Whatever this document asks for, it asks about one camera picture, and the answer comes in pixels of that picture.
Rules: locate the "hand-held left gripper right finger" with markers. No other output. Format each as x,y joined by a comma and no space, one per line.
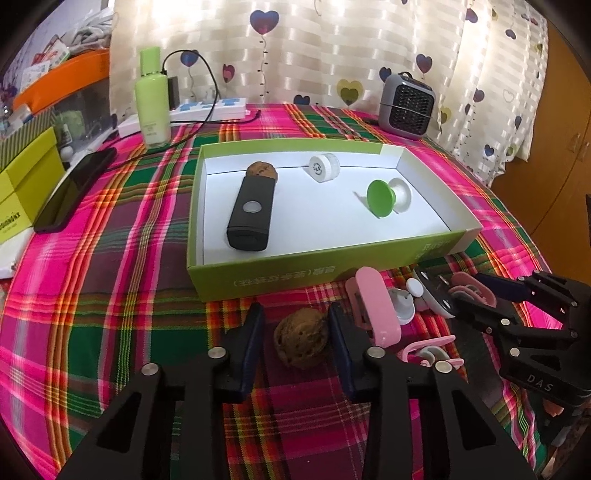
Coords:
344,355

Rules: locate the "yellow-green cardboard box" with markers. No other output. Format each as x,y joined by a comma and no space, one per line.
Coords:
27,184

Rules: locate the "green and white spool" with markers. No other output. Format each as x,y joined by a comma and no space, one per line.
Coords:
383,198

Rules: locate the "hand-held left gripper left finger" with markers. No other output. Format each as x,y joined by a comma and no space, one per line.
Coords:
247,350

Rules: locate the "brown walnut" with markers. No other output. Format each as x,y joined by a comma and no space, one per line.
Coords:
302,339
262,170

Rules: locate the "cream curtain with hearts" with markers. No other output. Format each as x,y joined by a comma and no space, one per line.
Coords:
323,46

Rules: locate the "light green lotion bottle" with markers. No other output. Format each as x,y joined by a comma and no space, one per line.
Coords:
152,106

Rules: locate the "pink green plaid tablecloth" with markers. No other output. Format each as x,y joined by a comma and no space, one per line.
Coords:
115,300

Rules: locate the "striped zigzag box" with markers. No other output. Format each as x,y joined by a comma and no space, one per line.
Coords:
27,134

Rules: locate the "black charger adapter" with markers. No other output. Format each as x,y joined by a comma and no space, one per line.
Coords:
173,92

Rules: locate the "black rectangular device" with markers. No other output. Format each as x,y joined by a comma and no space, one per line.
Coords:
251,221

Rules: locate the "pink plastic clip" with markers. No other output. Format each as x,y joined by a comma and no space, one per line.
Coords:
374,304
471,288
429,344

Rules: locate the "green and white cardboard box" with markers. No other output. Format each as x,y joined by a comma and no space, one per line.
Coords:
217,281

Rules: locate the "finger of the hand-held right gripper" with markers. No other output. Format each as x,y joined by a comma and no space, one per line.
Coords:
503,287
485,318

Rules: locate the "white power strip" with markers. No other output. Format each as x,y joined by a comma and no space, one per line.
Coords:
221,110

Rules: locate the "wooden cabinet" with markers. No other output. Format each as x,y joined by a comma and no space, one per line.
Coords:
554,161

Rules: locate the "small white jar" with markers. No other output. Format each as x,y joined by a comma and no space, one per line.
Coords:
323,167

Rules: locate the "small white knob stand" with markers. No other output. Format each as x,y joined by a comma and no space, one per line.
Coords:
404,304

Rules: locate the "grey space heater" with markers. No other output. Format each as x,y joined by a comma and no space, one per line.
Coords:
406,108

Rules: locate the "orange lidded clear bin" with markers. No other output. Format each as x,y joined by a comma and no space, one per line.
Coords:
69,69

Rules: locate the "black smartphone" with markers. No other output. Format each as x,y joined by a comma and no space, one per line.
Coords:
69,194

